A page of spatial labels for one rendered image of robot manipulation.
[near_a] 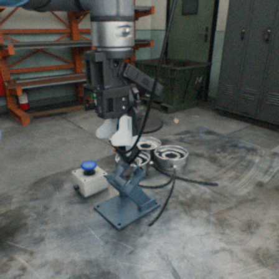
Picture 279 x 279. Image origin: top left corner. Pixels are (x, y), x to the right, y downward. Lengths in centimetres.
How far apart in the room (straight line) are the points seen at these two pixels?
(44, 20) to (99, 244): 420
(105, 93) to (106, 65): 5
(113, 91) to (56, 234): 33
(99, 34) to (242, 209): 50
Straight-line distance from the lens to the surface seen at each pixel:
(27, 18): 450
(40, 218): 66
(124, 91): 48
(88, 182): 68
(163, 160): 79
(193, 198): 69
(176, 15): 512
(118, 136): 51
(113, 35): 47
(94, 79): 49
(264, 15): 362
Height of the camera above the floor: 120
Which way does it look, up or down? 25 degrees down
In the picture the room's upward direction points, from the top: straight up
